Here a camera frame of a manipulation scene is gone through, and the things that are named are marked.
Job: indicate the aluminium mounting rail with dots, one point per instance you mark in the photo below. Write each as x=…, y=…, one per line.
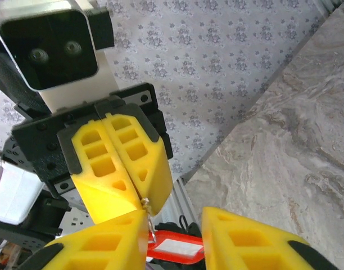
x=186, y=202

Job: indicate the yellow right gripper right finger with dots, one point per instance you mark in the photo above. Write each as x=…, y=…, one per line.
x=217, y=253

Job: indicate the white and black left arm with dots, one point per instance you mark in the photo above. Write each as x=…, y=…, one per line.
x=11, y=191

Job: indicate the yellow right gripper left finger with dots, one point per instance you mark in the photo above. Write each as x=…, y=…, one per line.
x=127, y=253

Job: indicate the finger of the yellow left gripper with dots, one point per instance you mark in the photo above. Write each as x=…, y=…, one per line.
x=104, y=194
x=158, y=174

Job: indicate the aluminium frame post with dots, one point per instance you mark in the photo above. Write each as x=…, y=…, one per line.
x=333, y=4

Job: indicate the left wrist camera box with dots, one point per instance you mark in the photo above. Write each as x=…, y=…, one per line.
x=48, y=47

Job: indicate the red key tag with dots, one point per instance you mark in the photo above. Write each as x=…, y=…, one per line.
x=177, y=234

